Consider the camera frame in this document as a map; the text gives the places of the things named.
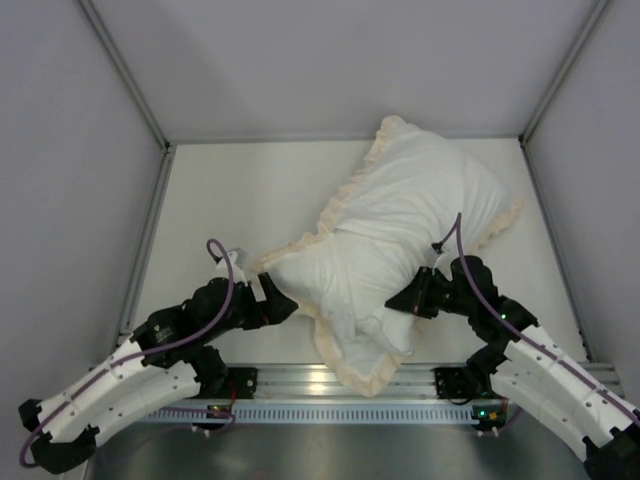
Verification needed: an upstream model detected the grey cream-ruffled pillowcase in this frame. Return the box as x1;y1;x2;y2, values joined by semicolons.
254;116;522;397

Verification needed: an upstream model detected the aluminium frame post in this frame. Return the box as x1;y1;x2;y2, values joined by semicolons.
75;0;171;152
517;0;614;146

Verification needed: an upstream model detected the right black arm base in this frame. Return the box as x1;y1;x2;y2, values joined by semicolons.
433;367;481;405

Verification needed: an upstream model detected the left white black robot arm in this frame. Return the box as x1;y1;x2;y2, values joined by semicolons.
19;273;299;475

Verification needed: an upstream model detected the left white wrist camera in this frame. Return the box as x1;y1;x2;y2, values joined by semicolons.
218;248;266;302

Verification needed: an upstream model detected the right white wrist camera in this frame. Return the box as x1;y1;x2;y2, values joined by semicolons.
431;242;449;270

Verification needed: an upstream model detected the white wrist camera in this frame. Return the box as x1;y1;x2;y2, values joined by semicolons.
218;248;266;302
431;242;449;270

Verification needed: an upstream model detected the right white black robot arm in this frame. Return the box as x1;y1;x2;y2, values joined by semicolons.
385;256;639;479

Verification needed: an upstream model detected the aluminium mounting rail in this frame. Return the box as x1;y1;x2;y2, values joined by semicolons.
219;362;616;401

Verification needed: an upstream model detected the right aluminium frame post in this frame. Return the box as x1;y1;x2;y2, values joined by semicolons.
517;0;614;146

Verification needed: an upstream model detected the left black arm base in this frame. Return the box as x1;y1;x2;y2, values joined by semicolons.
217;367;258;400

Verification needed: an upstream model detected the slotted grey cable duct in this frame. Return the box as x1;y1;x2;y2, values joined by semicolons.
144;403;506;426

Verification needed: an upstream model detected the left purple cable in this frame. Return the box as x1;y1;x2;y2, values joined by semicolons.
17;238;236;468

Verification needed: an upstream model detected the left aluminium frame post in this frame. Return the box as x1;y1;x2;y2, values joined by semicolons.
75;0;171;152

